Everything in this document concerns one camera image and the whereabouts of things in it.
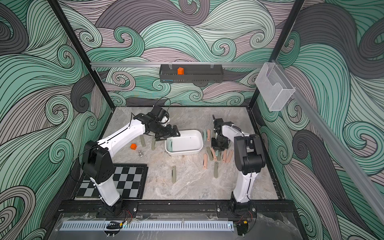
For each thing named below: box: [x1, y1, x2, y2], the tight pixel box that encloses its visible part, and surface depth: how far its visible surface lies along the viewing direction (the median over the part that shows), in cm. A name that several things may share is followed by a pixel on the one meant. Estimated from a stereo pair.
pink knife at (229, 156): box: [226, 149, 234, 163], surface depth 94 cm
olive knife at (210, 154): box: [206, 146, 214, 161], surface depth 95 cm
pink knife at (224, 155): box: [222, 149, 227, 164], surface depth 94 cm
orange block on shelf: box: [177, 67, 185, 75], surface depth 92 cm
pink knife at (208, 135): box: [206, 129, 211, 141], surface depth 106 cm
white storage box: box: [164, 129, 204, 155], surface depth 100 cm
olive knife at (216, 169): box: [214, 161, 219, 179], surface depth 89 cm
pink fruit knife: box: [211, 147, 218, 162], surface depth 94 cm
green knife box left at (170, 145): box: [167, 139, 173, 153], surface depth 97 cm
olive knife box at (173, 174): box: [171, 165, 176, 184], surface depth 87 cm
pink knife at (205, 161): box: [203, 153, 208, 170], surface depth 92 cm
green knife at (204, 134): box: [203, 129, 207, 141], surface depth 106 cm
